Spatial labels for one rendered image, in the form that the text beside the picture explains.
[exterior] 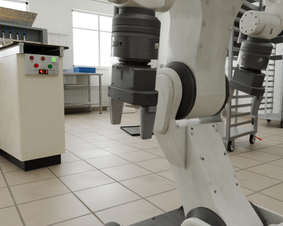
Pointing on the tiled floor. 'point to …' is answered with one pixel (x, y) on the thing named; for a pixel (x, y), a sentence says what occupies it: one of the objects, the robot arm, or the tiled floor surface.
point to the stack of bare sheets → (132, 130)
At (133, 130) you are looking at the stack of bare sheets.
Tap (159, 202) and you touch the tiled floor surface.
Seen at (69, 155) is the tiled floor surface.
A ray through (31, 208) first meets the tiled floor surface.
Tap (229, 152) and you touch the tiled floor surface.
